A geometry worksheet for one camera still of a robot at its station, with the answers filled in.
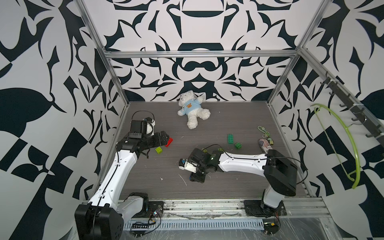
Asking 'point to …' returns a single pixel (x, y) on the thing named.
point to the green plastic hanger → (358, 178)
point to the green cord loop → (262, 129)
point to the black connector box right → (271, 228)
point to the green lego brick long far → (230, 138)
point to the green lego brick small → (238, 145)
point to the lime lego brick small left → (159, 150)
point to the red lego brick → (170, 140)
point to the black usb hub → (140, 226)
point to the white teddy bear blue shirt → (190, 105)
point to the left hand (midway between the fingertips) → (160, 136)
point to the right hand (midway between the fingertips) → (191, 173)
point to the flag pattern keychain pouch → (264, 145)
